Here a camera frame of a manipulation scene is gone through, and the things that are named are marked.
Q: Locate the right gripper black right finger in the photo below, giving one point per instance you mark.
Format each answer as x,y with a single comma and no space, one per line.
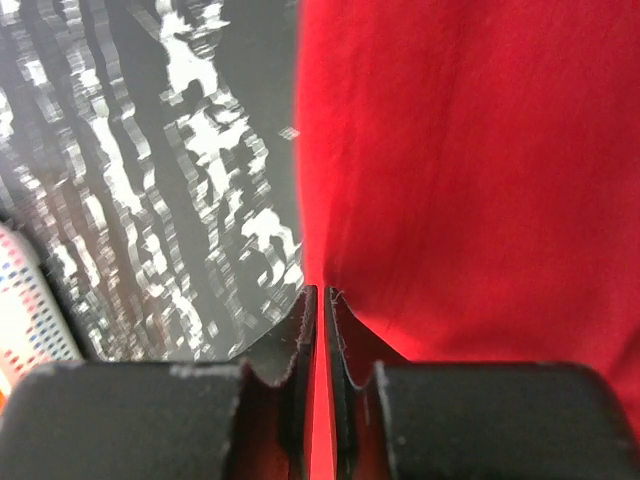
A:
398,419

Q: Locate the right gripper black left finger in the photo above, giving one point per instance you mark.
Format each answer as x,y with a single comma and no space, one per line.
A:
239,419

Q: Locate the red t-shirt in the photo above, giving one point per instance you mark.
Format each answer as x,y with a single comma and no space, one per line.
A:
469,176

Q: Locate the white plastic laundry basket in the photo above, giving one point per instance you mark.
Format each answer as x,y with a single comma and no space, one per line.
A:
33,328

